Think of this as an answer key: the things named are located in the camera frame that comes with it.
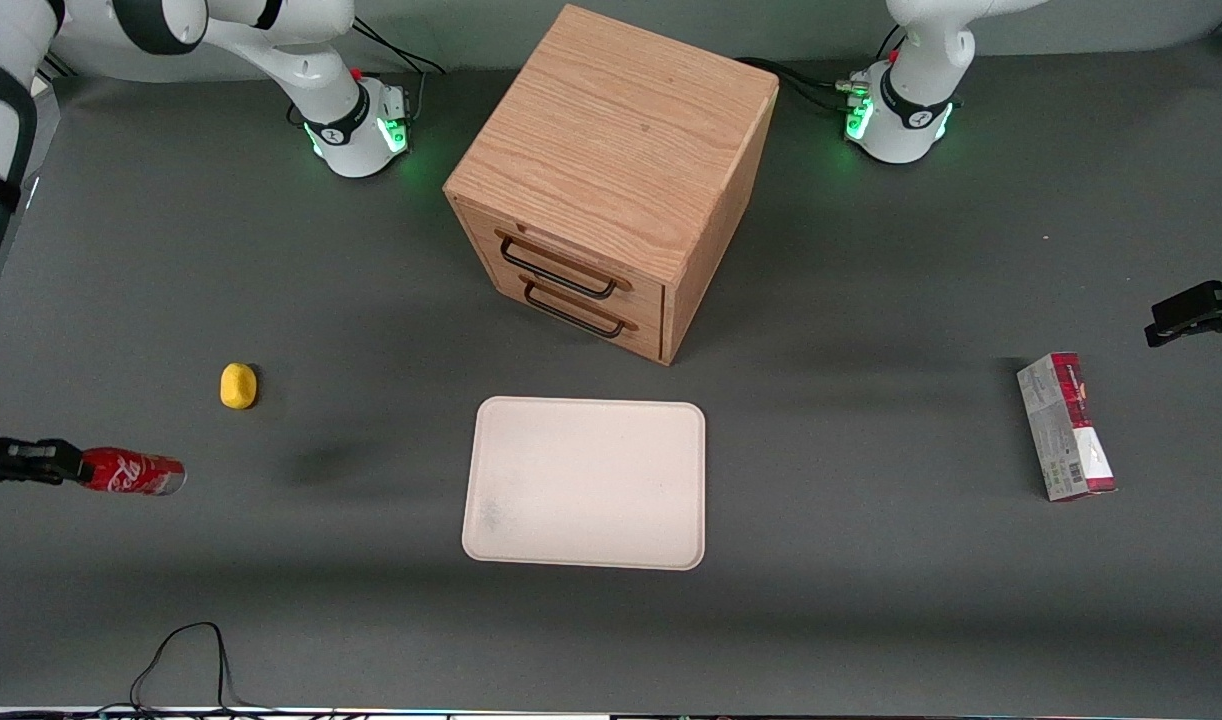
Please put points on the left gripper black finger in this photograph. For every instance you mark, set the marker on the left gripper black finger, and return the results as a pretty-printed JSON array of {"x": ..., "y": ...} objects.
[
  {"x": 1181, "y": 332},
  {"x": 1196, "y": 303}
]

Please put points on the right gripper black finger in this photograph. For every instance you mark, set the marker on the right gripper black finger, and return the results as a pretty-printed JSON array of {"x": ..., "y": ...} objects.
[
  {"x": 46, "y": 474},
  {"x": 41, "y": 451}
]

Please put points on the red coke bottle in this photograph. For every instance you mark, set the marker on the red coke bottle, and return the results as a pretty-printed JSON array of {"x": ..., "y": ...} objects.
[{"x": 136, "y": 473}]

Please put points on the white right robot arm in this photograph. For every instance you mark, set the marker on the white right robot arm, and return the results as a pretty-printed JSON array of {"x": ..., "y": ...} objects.
[{"x": 271, "y": 40}]

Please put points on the cream plastic tray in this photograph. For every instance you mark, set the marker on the cream plastic tray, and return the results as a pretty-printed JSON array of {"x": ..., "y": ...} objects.
[{"x": 586, "y": 480}]

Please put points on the red and grey carton box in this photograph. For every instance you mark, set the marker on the red and grey carton box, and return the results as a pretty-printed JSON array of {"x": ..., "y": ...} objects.
[{"x": 1066, "y": 430}]

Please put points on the yellow lemon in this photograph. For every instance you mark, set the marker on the yellow lemon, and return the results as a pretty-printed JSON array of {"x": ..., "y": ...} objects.
[{"x": 238, "y": 387}]

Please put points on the wooden two-drawer cabinet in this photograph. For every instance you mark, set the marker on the wooden two-drawer cabinet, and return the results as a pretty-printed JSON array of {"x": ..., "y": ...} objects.
[{"x": 611, "y": 120}]

